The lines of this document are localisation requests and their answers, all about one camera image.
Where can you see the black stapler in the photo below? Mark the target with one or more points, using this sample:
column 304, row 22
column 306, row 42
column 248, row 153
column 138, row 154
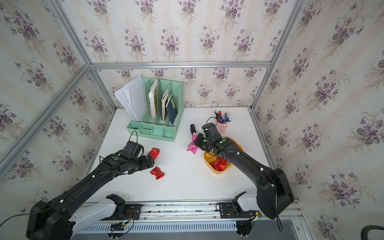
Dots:
column 193, row 129

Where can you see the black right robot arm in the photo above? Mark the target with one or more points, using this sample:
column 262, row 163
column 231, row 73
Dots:
column 274, row 192

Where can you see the white paper stack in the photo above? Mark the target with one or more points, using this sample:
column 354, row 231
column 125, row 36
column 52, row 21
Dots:
column 132, row 96

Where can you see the pink pen cup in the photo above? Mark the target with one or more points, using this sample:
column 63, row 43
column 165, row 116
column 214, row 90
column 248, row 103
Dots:
column 221, row 127

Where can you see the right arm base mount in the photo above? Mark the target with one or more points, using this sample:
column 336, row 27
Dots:
column 242, row 206

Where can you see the mint green desk organizer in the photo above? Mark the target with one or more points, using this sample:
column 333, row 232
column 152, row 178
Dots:
column 161, row 127

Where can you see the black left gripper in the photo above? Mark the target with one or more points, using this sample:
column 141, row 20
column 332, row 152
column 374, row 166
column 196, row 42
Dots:
column 144, row 164

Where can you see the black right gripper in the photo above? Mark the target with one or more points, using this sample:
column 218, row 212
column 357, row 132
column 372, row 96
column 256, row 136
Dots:
column 197, row 139

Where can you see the dark blue booklet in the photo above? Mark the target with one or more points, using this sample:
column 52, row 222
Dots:
column 171, row 108

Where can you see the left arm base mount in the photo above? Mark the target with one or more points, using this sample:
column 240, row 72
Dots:
column 123, row 210

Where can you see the pens in cup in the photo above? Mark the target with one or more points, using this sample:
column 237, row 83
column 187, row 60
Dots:
column 222, row 118

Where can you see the yellow tea bag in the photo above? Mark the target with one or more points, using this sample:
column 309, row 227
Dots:
column 209, row 156

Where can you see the beige notebook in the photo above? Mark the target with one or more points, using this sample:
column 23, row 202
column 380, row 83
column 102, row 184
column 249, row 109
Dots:
column 164, row 101

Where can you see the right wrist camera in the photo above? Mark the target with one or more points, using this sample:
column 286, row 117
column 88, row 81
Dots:
column 210, row 130

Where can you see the pink tea bag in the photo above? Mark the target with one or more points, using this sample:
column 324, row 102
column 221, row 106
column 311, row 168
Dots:
column 192, row 147

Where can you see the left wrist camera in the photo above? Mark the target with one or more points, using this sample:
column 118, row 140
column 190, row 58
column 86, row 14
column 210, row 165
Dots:
column 133, row 149

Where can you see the cream book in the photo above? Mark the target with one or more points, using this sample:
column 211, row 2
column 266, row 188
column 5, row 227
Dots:
column 153, row 99

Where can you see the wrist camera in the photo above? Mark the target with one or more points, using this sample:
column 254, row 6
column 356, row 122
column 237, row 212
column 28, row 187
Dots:
column 210, row 130
column 133, row 149

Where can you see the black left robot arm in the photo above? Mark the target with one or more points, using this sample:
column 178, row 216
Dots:
column 59, row 219

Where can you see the yellow storage tray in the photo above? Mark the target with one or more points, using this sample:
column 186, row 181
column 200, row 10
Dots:
column 208, row 161

